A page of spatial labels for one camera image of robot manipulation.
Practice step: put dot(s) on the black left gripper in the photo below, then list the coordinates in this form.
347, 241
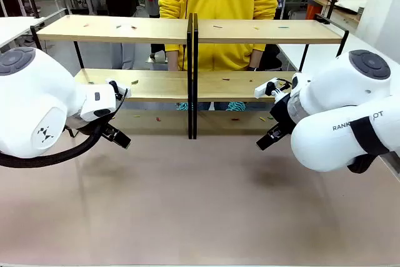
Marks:
107, 129

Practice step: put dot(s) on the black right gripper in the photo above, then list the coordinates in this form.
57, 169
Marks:
281, 110

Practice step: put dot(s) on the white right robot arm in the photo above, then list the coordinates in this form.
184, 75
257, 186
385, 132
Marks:
328, 98

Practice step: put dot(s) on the person's left forearm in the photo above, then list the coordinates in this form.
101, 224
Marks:
257, 59

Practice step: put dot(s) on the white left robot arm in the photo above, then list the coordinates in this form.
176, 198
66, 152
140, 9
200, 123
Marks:
31, 107

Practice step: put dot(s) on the person's right forearm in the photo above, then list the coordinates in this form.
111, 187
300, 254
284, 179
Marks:
172, 60

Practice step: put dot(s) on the black wristwatch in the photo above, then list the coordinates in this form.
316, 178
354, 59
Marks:
253, 68

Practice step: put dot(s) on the large white table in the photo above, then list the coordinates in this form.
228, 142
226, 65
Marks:
315, 49

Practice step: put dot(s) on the orange background object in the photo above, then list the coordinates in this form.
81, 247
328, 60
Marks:
311, 10

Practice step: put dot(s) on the wood-top background table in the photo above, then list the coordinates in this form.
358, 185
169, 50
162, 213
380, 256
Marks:
340, 9

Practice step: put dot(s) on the white side table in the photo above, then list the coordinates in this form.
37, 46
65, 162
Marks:
12, 29

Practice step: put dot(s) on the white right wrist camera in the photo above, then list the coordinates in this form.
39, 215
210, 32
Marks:
261, 90

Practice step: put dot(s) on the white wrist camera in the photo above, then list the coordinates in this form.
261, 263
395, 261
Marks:
261, 90
123, 89

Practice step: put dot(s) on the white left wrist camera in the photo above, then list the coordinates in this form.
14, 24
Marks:
123, 89

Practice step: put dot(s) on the wooden two-tier black-frame shelf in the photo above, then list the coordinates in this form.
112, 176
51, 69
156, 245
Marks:
250, 32
140, 31

